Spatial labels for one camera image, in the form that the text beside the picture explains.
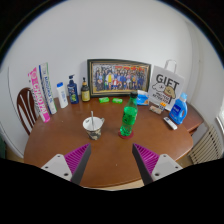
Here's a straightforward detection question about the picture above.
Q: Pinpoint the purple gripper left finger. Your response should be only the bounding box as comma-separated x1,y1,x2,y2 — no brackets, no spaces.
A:
42,144,91,185

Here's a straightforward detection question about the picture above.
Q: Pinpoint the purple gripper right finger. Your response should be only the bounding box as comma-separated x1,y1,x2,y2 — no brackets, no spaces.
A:
132,143,182,185

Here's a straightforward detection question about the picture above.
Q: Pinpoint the green plastic soda bottle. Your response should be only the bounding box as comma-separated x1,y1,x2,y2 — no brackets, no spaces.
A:
120,91,138,136

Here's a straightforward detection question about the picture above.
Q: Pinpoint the round red coaster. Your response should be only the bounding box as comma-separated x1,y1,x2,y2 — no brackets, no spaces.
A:
118,131,134,139

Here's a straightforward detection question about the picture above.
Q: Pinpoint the patterned paper cup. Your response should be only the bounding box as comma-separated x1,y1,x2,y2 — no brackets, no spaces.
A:
83,117,105,140

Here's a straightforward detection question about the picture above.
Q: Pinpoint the white remote control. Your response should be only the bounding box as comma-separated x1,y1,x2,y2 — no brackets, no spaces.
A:
163,117,177,130

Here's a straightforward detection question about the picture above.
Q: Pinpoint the small brown snack box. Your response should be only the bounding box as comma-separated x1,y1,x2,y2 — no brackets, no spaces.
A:
149,106,162,114

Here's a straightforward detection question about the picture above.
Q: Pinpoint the metal spoon in cup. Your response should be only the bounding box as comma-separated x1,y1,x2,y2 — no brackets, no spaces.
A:
91,111,95,131

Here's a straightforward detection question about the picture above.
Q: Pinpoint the white radiator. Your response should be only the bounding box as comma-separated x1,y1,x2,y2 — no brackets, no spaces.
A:
189,126,222,164

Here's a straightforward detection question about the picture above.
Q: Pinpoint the blue detergent bottle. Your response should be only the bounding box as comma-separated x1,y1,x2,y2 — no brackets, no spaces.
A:
169,93,188,124

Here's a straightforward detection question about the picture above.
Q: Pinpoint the small orange white packet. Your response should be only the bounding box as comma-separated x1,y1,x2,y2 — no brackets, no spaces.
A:
159,102,166,110

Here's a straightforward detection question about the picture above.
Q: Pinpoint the white shampoo bottle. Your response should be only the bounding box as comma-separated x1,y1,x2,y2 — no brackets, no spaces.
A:
57,82,68,108

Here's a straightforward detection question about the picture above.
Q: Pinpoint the blue tissue pack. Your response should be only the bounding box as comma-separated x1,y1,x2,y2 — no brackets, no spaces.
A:
137,90,149,105

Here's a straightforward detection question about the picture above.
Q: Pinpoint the right green soap bar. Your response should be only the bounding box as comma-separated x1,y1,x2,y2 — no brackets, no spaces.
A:
112,98,123,104

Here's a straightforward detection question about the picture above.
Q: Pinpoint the amber pump bottle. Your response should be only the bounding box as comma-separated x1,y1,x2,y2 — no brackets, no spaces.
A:
81,80,90,102

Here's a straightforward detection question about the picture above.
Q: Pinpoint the dark blue pump bottle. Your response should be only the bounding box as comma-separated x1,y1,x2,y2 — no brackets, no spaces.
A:
67,75,79,104

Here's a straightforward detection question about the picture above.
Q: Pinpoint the brown wooden chair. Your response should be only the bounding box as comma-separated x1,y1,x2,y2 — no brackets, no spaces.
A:
17,87,37,134

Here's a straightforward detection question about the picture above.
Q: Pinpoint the white gift paper bag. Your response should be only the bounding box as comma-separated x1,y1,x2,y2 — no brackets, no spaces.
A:
148,60,185,111

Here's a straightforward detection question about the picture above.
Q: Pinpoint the framed group photo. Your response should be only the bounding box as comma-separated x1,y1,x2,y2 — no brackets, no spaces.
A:
87,59,151,97

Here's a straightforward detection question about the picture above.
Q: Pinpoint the white blue shuttlecock tube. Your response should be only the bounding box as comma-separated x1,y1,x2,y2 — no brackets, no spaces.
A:
39,63,57,114

